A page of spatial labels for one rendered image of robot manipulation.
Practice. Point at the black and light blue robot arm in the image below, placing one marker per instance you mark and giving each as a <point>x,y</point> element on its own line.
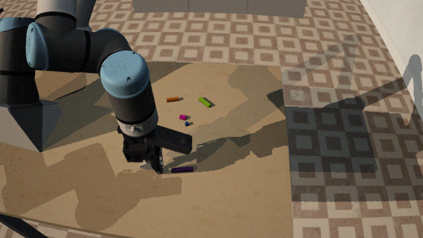
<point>57,40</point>

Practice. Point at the purple rod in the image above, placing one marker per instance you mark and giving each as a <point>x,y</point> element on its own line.
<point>182,169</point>

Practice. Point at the orange rod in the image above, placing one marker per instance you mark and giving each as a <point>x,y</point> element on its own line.
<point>172,99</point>

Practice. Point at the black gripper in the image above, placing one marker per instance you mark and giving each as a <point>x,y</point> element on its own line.
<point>136,150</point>

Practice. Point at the lime green rod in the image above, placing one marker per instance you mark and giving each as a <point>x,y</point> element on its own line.
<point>204,102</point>

